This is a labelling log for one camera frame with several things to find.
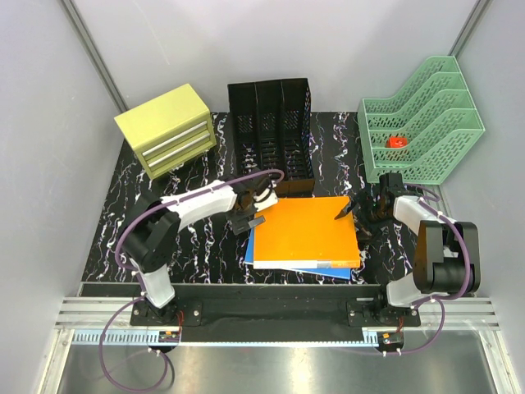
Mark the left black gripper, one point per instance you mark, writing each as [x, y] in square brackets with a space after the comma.
[242, 223]

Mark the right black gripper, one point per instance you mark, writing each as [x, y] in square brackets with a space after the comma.
[363, 203]

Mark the orange folder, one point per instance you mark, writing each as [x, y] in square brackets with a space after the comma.
[306, 233]

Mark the blue folder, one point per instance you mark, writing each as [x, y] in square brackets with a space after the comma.
[337, 273]

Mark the black magazine file holder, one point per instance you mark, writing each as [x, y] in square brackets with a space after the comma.
[271, 130]

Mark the yellow-green drawer cabinet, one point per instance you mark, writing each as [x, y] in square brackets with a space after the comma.
[169, 130]

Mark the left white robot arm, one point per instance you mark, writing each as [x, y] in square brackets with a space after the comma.
[148, 239]

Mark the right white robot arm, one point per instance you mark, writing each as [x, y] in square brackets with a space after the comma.
[446, 264]

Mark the small red object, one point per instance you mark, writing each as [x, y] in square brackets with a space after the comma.
[396, 142]

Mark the green mesh file organizer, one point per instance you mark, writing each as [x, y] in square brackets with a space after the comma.
[434, 110]

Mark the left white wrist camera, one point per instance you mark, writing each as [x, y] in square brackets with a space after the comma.
[266, 200]

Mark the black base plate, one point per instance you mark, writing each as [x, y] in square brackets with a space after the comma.
[195, 305]

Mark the aluminium frame rail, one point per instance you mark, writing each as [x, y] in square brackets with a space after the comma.
[106, 321]

